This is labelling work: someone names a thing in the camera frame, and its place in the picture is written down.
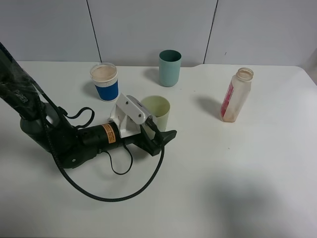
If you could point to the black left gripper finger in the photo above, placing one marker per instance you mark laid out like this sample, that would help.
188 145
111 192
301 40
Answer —
154 146

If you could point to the clear bottle with pink label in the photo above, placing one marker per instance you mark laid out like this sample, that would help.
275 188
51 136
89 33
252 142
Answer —
236 95

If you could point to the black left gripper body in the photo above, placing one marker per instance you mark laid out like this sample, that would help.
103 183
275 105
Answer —
106 137

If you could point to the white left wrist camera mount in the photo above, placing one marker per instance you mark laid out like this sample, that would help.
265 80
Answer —
129 114

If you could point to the teal plastic cup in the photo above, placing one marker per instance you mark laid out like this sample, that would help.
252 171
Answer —
169 67

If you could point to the light green plastic cup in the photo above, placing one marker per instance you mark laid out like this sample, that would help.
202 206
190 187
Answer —
159 107

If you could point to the blue ribbed paper cup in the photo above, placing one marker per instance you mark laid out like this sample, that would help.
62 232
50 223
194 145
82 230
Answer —
104 77

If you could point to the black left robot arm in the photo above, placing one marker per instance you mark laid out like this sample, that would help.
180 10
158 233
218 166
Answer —
47 124

